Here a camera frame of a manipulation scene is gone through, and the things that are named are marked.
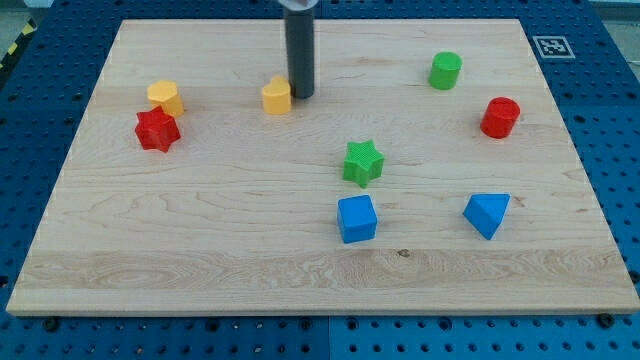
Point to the yellow heart block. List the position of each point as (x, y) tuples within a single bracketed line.
[(276, 96)]

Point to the green star block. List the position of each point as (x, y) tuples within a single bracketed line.
[(362, 163)]

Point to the blue cube block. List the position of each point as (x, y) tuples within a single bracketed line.
[(356, 218)]

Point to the wooden board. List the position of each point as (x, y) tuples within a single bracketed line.
[(239, 217)]

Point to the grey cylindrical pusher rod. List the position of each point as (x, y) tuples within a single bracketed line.
[(300, 51)]

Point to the blue triangle block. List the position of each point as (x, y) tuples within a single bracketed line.
[(486, 212)]

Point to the green cylinder block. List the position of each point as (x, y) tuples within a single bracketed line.
[(445, 70)]

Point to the red star block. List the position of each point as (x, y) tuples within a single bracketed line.
[(156, 130)]

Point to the yellow hexagon block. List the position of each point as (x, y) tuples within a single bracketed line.
[(164, 94)]

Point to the red cylinder block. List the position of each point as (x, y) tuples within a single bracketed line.
[(500, 117)]

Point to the white fiducial marker tag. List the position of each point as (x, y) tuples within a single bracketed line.
[(553, 47)]

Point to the black bolt left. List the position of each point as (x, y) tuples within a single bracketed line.
[(51, 324)]

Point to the black bolt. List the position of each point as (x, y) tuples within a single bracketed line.
[(605, 320), (51, 324)]

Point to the black bolt right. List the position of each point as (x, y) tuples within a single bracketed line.
[(605, 320)]

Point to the silver rod mount collar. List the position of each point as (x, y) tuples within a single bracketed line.
[(298, 5)]

